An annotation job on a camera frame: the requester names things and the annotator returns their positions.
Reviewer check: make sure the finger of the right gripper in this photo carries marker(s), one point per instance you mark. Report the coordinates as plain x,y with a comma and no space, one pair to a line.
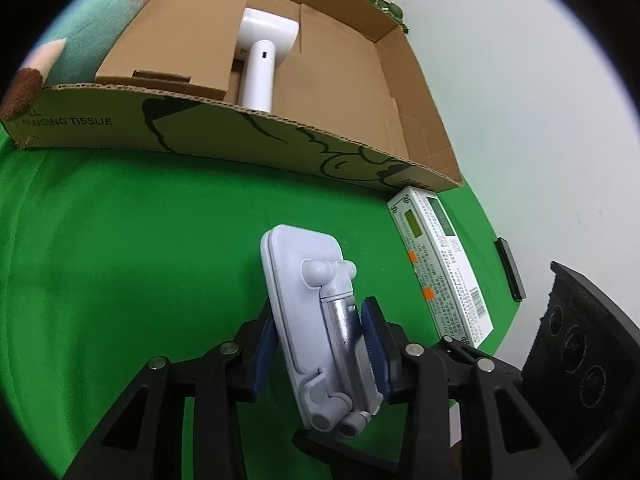
349,463

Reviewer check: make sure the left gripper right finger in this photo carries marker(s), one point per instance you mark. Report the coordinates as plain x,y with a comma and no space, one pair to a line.
466,417

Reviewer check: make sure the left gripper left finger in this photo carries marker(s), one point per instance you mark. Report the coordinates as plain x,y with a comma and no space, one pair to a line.
140,436

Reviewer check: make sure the white green medicine box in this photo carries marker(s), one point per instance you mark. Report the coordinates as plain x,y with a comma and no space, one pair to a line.
444,272

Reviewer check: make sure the white folding phone stand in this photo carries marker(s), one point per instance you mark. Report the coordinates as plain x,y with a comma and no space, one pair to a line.
314,307

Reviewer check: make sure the pink pig plush toy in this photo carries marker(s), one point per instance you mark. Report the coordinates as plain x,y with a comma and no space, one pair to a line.
70,51

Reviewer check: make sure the long brown cardboard box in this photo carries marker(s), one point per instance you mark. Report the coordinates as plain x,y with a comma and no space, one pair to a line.
184,46

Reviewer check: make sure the white handheld fan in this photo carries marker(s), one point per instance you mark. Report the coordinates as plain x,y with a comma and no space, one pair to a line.
264,41

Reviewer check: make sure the black remote on table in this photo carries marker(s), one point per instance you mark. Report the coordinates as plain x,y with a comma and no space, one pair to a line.
510,268

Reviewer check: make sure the green tablecloth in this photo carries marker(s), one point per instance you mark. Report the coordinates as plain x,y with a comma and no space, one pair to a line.
110,257

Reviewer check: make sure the large open cardboard tray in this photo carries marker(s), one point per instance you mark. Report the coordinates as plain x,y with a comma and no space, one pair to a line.
350,103

